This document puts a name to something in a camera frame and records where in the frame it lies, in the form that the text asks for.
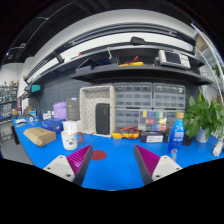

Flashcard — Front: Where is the blue drink bottle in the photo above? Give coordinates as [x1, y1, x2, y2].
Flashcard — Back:
[166, 112, 185, 162]

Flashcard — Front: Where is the dark grey carton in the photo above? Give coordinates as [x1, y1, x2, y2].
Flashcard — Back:
[65, 97, 81, 122]

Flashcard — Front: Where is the small white adapter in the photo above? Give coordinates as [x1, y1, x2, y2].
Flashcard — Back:
[212, 139, 224, 158]

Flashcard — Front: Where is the yellow multimeter with red leads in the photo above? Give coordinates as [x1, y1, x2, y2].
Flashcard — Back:
[111, 125, 141, 140]

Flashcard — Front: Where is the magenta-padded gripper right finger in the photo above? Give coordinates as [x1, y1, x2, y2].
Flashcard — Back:
[133, 144, 183, 186]

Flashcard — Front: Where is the clear box of coloured tubing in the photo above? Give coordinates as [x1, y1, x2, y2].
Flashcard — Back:
[137, 110, 168, 133]

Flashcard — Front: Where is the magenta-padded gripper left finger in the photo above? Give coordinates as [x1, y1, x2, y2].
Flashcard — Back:
[43, 144, 94, 187]

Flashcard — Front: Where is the brown cardboard box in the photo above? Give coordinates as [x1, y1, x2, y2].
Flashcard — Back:
[22, 126, 58, 148]

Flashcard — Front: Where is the white metal rack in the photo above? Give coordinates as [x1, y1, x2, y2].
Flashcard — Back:
[191, 23, 224, 98]

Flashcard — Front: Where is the black box with white label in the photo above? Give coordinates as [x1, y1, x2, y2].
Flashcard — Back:
[140, 130, 164, 144]

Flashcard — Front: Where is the grey small-parts drawer cabinet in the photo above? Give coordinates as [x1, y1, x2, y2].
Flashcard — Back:
[152, 82, 186, 111]
[165, 109, 186, 129]
[114, 108, 141, 133]
[114, 82, 154, 110]

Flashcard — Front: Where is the beige dotted storage crate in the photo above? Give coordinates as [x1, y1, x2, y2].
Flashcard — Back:
[79, 84, 116, 138]

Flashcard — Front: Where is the dark overhead shelf with equipment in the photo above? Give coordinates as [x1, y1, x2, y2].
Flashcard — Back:
[24, 22, 214, 86]

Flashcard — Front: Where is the distant shelf unit with items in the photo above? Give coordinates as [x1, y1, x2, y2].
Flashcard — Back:
[0, 81, 18, 106]

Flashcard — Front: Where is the teal lamp head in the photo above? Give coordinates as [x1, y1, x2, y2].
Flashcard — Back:
[29, 84, 42, 94]

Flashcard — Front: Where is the white mug with brown handle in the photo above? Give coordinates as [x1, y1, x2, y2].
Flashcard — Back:
[60, 129, 85, 151]

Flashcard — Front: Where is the flat round red coaster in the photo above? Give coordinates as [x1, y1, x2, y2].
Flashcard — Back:
[91, 149, 108, 161]

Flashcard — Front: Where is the black upright speaker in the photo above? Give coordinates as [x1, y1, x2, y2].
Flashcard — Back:
[95, 103, 111, 136]

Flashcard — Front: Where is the green potted plant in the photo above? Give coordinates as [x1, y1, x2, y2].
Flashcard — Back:
[182, 88, 224, 144]

